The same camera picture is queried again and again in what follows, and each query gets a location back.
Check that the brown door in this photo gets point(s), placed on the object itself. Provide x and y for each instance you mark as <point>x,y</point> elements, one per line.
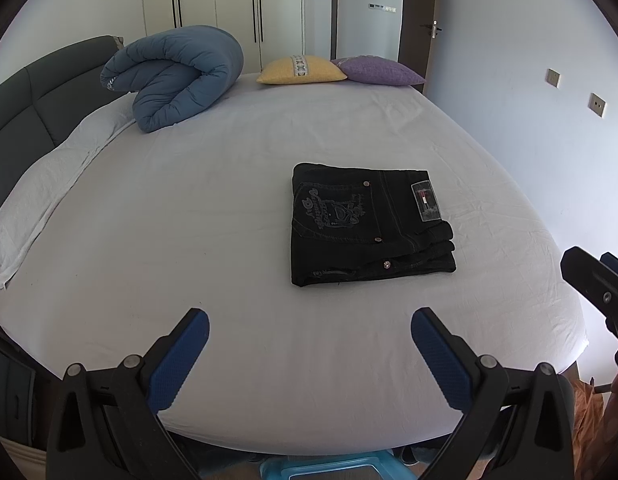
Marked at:
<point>414,10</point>

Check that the bed with white sheet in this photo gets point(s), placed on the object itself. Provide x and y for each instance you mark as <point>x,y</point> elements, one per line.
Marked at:
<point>189,210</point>

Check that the blue rolled duvet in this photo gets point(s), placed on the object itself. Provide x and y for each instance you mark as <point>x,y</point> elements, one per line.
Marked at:
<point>179,75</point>

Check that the blue plastic stool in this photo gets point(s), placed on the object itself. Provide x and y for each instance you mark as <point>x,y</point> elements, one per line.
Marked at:
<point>289,465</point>

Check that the orange cloth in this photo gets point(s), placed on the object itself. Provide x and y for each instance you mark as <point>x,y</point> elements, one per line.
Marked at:
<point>589,410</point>

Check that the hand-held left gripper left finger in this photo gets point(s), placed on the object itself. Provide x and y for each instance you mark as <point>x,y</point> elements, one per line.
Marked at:
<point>179,360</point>

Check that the white pillow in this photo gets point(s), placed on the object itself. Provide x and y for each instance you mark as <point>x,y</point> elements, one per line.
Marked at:
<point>44,175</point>

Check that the dark bedside cabinet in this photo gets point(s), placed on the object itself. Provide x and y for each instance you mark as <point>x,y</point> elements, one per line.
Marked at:
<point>14,400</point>

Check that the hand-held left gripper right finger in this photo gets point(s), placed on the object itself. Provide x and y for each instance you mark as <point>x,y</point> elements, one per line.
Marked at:
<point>439,355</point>

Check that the beige wall socket plate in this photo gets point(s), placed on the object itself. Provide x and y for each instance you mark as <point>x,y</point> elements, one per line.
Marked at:
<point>597,105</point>
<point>553,78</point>

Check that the black pants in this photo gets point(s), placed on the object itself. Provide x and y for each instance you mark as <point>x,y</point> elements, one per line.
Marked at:
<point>339,240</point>

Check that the white hallway switch panel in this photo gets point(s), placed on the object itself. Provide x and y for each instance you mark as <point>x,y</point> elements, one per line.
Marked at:
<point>381,7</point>

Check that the purple pillow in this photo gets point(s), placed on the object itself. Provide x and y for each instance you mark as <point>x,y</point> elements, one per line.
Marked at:
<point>379,70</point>

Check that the yellow pillow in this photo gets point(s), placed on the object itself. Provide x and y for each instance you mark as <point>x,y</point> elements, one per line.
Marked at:
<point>299,72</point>

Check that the cream wardrobe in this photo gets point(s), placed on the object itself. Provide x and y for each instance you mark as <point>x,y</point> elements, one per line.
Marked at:
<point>214,0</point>

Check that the grey padded headboard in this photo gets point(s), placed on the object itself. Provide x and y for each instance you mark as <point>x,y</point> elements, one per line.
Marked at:
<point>24,110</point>

